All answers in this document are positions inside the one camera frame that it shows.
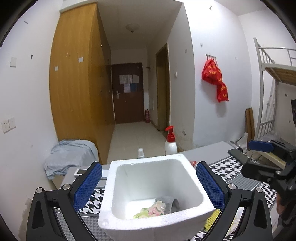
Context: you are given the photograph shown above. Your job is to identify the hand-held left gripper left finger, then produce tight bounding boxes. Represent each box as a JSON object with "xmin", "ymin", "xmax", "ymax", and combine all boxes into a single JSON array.
[{"xmin": 26, "ymin": 161, "xmax": 103, "ymax": 241}]

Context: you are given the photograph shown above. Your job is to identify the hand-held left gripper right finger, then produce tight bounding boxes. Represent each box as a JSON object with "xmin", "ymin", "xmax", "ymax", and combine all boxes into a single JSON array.
[{"xmin": 196, "ymin": 161, "xmax": 274, "ymax": 241}]

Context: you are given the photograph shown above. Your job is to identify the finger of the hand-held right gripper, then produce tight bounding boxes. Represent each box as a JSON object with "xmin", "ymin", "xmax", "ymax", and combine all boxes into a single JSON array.
[
  {"xmin": 247, "ymin": 139, "xmax": 289, "ymax": 155},
  {"xmin": 241, "ymin": 162, "xmax": 285, "ymax": 181}
]

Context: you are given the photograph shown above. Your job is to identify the white foam box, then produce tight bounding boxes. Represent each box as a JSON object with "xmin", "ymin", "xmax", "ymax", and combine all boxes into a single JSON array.
[{"xmin": 98, "ymin": 153, "xmax": 216, "ymax": 241}]

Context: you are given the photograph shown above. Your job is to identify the white plastic bag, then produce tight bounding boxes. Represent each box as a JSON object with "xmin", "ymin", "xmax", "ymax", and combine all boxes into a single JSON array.
[{"xmin": 229, "ymin": 132, "xmax": 249, "ymax": 151}]

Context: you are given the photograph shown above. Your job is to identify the leaning wooden boards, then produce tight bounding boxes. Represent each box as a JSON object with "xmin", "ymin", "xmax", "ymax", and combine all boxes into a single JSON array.
[{"xmin": 245, "ymin": 107, "xmax": 255, "ymax": 141}]

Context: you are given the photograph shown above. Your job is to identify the houndstooth table cloth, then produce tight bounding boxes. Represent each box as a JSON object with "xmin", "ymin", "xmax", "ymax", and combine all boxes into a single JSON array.
[{"xmin": 54, "ymin": 152, "xmax": 280, "ymax": 241}]

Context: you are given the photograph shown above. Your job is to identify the yellow-green bristly sponge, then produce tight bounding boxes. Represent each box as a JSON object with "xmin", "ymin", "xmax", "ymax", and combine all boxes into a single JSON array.
[{"xmin": 203, "ymin": 209, "xmax": 221, "ymax": 231}]

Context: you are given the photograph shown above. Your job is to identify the light blue cloth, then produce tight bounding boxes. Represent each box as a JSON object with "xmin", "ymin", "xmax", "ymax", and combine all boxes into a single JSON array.
[{"xmin": 44, "ymin": 139, "xmax": 98, "ymax": 180}]

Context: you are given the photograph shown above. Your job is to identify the grey sock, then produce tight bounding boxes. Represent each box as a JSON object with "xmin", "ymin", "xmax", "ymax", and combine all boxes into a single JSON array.
[{"xmin": 155, "ymin": 196, "xmax": 180, "ymax": 213}]

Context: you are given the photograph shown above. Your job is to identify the white hanging cloth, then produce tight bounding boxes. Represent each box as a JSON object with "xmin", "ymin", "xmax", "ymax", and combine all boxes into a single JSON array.
[{"xmin": 265, "ymin": 80, "xmax": 278, "ymax": 122}]

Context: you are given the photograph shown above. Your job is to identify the white metal bunk bed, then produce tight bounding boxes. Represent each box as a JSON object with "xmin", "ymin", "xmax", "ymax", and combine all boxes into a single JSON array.
[{"xmin": 253, "ymin": 37, "xmax": 296, "ymax": 171}]

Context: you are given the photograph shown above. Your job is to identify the white pump bottle red top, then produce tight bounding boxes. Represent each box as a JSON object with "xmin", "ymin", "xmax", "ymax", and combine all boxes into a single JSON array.
[{"xmin": 164, "ymin": 126, "xmax": 178, "ymax": 155}]

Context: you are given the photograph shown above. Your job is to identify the floral patterned packet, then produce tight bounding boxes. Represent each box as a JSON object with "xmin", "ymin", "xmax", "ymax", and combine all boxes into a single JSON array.
[{"xmin": 133, "ymin": 201, "xmax": 166, "ymax": 219}]

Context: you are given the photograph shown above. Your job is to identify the red plastic bag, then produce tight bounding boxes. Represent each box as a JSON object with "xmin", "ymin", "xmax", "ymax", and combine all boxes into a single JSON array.
[
  {"xmin": 216, "ymin": 81, "xmax": 229, "ymax": 103},
  {"xmin": 201, "ymin": 58, "xmax": 223, "ymax": 84}
]

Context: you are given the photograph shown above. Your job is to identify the dark brown entrance door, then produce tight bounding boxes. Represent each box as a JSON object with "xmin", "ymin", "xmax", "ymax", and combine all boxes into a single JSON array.
[{"xmin": 111, "ymin": 62, "xmax": 144, "ymax": 124}]

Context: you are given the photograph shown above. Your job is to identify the wooden wardrobe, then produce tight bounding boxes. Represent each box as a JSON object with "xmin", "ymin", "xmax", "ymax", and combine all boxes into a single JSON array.
[{"xmin": 49, "ymin": 3, "xmax": 115, "ymax": 164}]

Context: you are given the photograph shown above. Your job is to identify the light wooden side door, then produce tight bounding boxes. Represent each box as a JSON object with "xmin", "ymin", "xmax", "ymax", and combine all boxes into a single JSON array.
[{"xmin": 155, "ymin": 43, "xmax": 171, "ymax": 132}]

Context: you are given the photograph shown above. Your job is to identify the white wall socket pair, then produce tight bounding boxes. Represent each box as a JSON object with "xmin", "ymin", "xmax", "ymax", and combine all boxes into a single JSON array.
[{"xmin": 1, "ymin": 117, "xmax": 16, "ymax": 133}]

